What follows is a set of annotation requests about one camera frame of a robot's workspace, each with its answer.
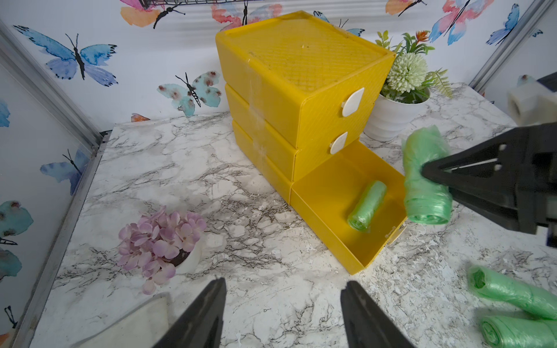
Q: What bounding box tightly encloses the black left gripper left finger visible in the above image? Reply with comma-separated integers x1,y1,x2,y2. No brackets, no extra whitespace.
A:
153,278,226,348

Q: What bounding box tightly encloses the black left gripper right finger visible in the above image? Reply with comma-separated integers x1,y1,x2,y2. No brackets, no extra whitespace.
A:
340,281,414,348

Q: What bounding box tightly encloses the white green work glove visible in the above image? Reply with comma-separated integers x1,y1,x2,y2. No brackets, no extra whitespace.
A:
72,292,171,348

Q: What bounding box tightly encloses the green plant in white pot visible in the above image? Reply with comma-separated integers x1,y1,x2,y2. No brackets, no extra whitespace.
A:
364,30,453,142

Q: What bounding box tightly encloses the pink flower in white pot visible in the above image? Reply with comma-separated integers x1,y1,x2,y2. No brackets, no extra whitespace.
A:
117,206,207,295

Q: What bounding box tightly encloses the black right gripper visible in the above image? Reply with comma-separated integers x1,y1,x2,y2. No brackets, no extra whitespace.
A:
422,73,556,248

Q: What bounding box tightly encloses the yellow plastic drawer unit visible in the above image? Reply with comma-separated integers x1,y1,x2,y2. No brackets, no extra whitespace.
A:
216,11,406,274

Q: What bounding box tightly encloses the green trash bag roll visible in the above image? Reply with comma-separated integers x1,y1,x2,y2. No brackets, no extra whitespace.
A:
467,265,556,320
480,316,556,348
347,181,387,232
402,126,453,226

